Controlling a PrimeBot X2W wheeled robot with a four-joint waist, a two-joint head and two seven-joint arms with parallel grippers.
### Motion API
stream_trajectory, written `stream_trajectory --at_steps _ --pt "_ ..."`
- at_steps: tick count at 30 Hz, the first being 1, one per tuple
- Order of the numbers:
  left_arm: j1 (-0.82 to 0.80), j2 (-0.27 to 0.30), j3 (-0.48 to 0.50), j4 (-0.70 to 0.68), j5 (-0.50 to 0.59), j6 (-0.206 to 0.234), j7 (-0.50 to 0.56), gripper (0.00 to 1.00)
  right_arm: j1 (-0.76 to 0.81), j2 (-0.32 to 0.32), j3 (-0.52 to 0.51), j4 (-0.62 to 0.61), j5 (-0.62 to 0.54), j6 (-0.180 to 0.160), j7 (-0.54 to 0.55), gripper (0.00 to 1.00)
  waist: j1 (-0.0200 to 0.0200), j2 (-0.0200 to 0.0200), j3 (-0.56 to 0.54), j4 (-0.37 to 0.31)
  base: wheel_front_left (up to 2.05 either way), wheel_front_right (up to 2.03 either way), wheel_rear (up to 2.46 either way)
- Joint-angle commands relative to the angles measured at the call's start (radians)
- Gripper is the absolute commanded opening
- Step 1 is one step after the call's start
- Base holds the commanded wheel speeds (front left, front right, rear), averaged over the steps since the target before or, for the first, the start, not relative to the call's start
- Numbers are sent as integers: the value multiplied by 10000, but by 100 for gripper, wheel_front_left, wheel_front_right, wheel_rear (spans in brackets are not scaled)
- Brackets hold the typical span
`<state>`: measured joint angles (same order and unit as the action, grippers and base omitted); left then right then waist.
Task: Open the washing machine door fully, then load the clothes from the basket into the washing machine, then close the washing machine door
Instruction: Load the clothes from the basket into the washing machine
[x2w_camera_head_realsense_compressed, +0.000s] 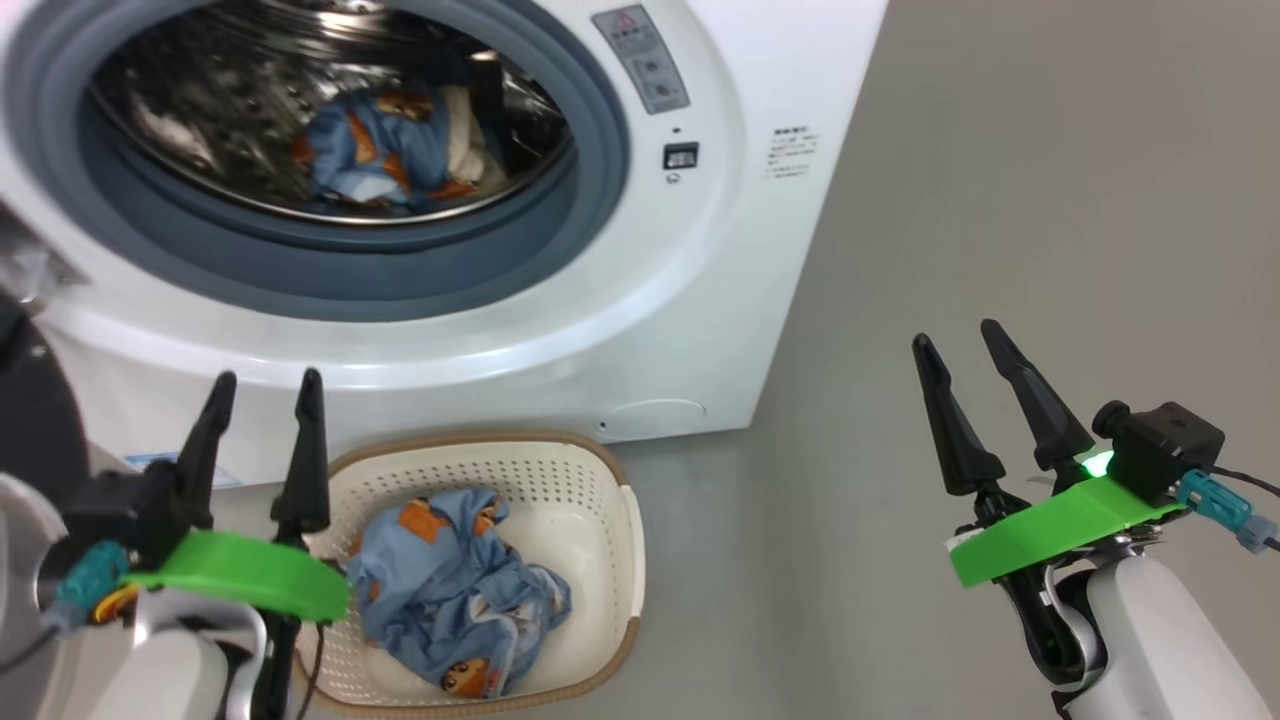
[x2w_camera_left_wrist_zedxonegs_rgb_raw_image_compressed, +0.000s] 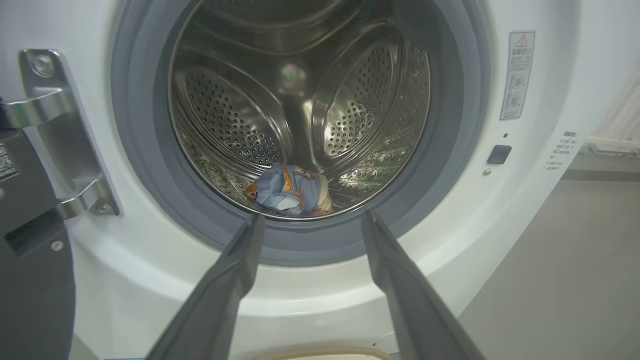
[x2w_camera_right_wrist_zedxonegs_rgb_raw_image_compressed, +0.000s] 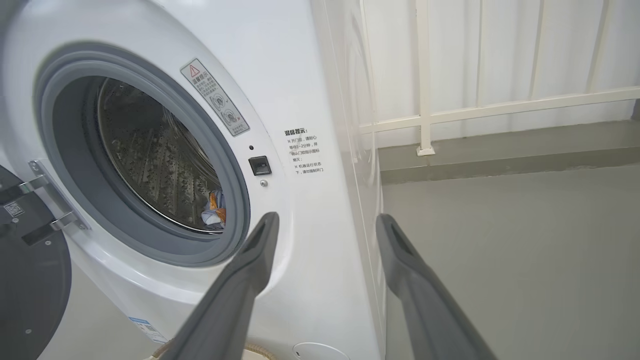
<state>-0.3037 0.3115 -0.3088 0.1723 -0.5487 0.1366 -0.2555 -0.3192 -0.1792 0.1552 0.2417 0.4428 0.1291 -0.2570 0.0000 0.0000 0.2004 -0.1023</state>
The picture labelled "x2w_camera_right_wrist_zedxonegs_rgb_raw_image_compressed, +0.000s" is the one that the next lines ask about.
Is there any cream perforated laundry basket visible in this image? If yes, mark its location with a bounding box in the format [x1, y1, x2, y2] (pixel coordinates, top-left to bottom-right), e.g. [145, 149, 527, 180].
[150, 340, 278, 360]

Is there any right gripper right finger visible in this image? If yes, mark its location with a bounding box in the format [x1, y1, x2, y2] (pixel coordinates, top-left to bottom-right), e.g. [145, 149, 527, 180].
[376, 214, 498, 360]

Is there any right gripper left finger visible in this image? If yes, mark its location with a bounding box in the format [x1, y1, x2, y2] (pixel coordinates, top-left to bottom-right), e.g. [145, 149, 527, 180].
[160, 212, 281, 360]

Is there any blue energy label sticker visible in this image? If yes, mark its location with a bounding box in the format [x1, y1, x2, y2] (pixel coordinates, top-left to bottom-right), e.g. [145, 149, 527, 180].
[128, 316, 168, 344]

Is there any perforated steel washer drum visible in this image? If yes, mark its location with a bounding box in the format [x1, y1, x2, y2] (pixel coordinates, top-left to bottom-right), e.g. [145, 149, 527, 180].
[96, 77, 226, 235]

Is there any dark round glass washer door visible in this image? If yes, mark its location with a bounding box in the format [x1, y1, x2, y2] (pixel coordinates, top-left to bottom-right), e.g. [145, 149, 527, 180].
[0, 160, 91, 360]

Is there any white metal railing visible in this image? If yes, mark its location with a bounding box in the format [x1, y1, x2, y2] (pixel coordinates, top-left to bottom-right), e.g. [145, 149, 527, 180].
[359, 0, 640, 157]

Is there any round white filter cover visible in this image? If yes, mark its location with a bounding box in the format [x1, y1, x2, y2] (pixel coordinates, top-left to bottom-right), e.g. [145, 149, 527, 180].
[292, 342, 351, 360]

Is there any white front-load washing machine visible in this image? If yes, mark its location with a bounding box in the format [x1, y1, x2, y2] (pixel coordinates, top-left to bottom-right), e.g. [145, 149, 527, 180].
[0, 0, 388, 360]

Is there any blue garment with orange cartoons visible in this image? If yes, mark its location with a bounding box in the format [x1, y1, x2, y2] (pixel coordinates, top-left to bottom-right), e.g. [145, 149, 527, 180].
[201, 190, 227, 231]

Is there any black door lock latch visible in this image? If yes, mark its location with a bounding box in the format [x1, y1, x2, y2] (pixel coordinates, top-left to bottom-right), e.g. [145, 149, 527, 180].
[248, 156, 272, 176]

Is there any grey warning sticker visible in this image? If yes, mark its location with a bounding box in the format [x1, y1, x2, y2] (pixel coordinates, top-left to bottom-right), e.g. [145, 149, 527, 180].
[180, 58, 251, 137]

